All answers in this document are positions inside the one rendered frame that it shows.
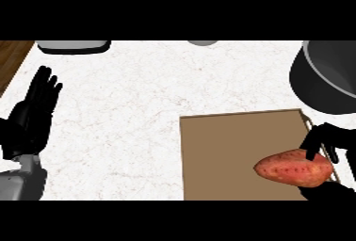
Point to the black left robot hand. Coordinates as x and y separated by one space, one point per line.
29 116

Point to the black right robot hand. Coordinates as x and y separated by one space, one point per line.
331 138

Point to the red sweet potato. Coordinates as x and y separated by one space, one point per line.
294 168

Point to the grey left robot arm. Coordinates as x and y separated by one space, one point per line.
20 180

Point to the dark grey pot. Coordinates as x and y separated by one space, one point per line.
326 75

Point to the brown wooden tray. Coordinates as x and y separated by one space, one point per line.
236 153

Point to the grey and black appliance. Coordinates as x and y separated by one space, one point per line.
72 46

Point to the small grey round object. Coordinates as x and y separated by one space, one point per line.
202 42

